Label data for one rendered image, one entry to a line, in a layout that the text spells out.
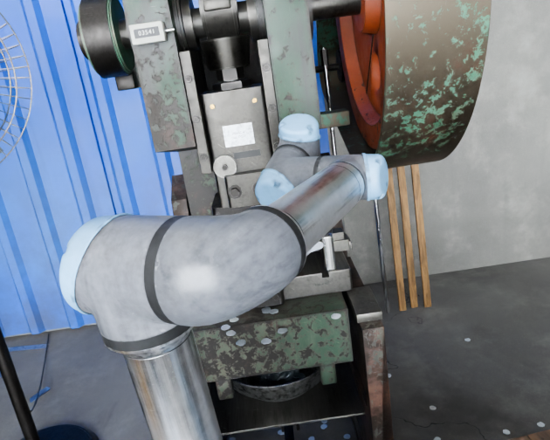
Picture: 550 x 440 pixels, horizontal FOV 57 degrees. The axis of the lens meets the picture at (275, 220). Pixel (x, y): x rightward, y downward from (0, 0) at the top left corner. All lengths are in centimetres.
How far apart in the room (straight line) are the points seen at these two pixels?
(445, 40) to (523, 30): 180
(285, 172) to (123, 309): 41
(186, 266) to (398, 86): 61
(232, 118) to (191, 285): 79
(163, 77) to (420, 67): 56
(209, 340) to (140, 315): 71
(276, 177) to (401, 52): 31
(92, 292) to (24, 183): 218
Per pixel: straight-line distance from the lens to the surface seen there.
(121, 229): 56
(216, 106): 123
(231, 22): 124
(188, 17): 126
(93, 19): 128
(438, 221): 276
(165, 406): 65
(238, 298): 50
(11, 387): 192
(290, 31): 118
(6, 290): 298
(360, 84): 154
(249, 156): 125
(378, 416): 134
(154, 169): 254
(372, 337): 121
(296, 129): 93
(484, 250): 291
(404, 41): 95
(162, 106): 120
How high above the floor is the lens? 124
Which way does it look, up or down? 18 degrees down
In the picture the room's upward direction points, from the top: 9 degrees counter-clockwise
